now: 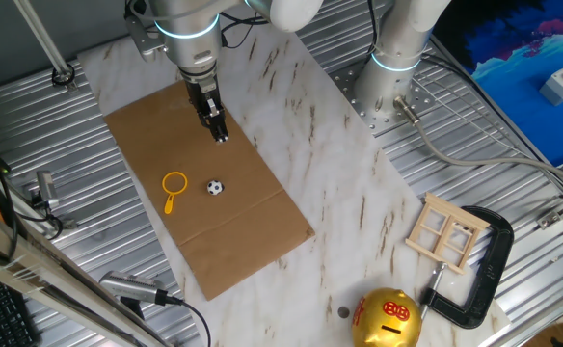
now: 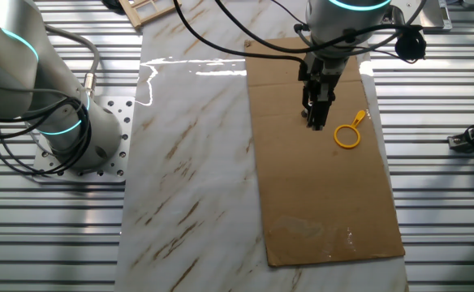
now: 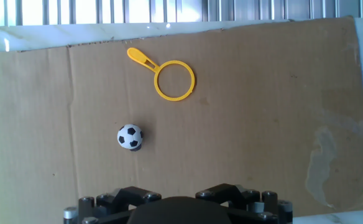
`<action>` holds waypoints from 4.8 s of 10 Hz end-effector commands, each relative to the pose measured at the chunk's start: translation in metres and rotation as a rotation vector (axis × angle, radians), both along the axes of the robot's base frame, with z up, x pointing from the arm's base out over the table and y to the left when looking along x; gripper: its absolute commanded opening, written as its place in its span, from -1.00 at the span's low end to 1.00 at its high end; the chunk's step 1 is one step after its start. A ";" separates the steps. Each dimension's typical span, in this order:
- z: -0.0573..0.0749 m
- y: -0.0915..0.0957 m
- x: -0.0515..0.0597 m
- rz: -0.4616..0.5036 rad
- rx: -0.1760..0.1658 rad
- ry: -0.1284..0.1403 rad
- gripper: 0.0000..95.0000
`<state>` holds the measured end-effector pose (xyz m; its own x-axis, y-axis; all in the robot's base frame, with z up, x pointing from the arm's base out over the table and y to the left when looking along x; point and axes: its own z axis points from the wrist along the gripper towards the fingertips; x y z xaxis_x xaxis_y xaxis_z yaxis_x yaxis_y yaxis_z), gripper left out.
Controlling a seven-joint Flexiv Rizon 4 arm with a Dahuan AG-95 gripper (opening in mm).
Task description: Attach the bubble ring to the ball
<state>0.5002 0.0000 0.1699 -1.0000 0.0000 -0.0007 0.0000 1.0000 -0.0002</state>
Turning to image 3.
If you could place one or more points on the small black white soccer ball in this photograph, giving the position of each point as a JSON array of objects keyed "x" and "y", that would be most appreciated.
[{"x": 128, "y": 137}]

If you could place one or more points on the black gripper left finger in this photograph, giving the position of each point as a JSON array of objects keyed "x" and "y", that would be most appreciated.
[{"x": 113, "y": 202}]

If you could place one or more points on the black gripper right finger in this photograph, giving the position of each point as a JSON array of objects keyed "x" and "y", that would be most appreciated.
[{"x": 250, "y": 202}]

